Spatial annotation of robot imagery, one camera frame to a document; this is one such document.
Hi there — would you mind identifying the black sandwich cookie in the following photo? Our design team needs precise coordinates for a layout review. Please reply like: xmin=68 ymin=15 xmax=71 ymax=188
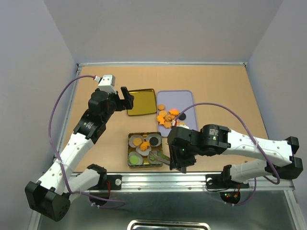
xmin=149 ymin=137 xmax=160 ymax=147
xmin=179 ymin=113 xmax=186 ymax=121

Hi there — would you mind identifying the orange fish cookie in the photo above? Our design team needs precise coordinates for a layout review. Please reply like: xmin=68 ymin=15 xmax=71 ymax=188
xmin=157 ymin=115 xmax=165 ymax=125
xmin=168 ymin=109 xmax=180 ymax=116
xmin=140 ymin=141 xmax=150 ymax=151

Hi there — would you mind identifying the green sandwich cookie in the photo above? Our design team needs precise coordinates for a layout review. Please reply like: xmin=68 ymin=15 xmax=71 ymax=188
xmin=129 ymin=155 xmax=139 ymax=165

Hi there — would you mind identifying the round dotted biscuit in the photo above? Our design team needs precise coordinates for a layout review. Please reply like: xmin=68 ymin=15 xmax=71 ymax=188
xmin=133 ymin=138 xmax=143 ymax=147

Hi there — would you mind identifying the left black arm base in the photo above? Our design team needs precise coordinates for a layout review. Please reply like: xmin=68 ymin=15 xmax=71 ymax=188
xmin=87 ymin=174 xmax=122 ymax=200

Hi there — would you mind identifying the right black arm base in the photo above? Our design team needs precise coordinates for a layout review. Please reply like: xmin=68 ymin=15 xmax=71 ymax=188
xmin=205 ymin=173 xmax=250 ymax=206

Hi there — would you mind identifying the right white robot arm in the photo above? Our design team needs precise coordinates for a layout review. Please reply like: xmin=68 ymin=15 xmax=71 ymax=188
xmin=149 ymin=124 xmax=303 ymax=187

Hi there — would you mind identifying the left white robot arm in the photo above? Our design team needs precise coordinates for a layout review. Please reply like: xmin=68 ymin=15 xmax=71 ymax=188
xmin=25 ymin=87 xmax=134 ymax=222

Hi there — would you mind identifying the gold tin lid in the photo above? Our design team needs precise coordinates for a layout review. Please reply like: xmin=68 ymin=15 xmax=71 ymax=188
xmin=127 ymin=89 xmax=157 ymax=116

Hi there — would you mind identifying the green christmas cookie tin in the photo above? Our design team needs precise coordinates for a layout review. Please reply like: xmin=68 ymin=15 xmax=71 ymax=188
xmin=127 ymin=132 xmax=163 ymax=169

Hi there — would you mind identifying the orange swirl meringue cookie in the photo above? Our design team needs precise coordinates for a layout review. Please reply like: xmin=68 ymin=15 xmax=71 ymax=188
xmin=164 ymin=115 xmax=172 ymax=122

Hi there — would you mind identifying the plain round tan cookie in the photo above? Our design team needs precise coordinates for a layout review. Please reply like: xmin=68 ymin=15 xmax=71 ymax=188
xmin=157 ymin=104 xmax=165 ymax=111

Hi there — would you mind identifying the steel tray front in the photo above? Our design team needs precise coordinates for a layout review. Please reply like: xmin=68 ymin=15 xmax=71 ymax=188
xmin=127 ymin=219 xmax=211 ymax=230

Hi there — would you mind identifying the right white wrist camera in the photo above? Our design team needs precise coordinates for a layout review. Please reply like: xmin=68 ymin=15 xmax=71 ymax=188
xmin=174 ymin=121 xmax=189 ymax=129

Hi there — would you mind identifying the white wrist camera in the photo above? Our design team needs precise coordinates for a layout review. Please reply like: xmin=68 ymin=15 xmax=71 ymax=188
xmin=174 ymin=121 xmax=189 ymax=129
xmin=98 ymin=75 xmax=117 ymax=94

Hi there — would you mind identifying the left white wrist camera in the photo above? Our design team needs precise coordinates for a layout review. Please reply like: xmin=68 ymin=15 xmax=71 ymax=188
xmin=98 ymin=75 xmax=117 ymax=94

